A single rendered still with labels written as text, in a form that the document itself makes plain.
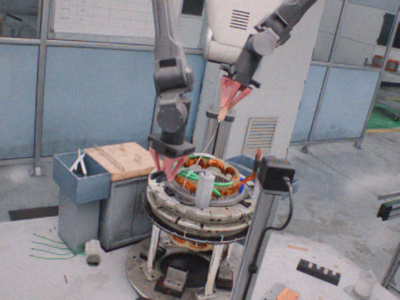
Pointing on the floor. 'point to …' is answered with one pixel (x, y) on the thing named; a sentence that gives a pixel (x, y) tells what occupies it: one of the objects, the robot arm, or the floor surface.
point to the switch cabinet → (267, 95)
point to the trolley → (390, 99)
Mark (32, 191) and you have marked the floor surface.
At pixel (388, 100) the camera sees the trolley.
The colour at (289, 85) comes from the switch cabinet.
